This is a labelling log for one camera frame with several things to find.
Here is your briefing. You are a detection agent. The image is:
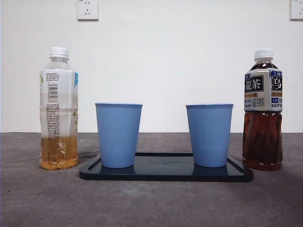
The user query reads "white wall socket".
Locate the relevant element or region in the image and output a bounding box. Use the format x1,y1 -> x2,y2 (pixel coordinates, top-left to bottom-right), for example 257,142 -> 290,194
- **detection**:
76,0 -> 99,21
290,0 -> 303,20

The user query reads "dark oolong tea bottle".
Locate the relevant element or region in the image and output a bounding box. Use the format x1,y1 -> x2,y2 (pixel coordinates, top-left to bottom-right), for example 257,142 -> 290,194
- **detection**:
241,48 -> 284,171

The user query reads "dark blue-green flat tray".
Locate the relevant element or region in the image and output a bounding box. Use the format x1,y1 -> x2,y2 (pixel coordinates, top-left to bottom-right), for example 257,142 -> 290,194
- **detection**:
79,152 -> 254,183

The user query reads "clear green tea bottle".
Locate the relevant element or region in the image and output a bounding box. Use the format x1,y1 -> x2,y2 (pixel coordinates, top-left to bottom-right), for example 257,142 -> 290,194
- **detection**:
39,46 -> 80,171

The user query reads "blue ribbed plastic cup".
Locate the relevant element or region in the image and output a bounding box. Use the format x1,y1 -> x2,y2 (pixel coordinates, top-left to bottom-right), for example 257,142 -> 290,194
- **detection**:
94,102 -> 143,169
185,103 -> 235,168

